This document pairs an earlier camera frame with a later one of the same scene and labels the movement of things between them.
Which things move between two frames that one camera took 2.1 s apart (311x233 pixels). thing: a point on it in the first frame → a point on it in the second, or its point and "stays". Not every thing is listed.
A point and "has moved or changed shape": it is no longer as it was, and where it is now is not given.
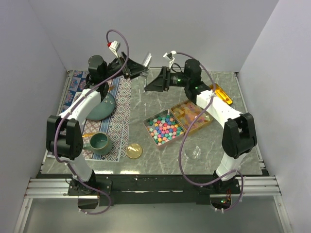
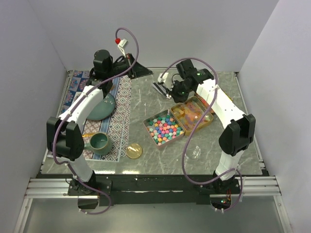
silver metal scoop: x=146 y=62 has moved or changed shape
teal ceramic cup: x=99 y=144 stays
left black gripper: x=130 y=67 stays
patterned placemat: x=117 y=125 stays
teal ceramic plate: x=103 y=110 stays
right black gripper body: x=177 y=80 → x=179 y=91
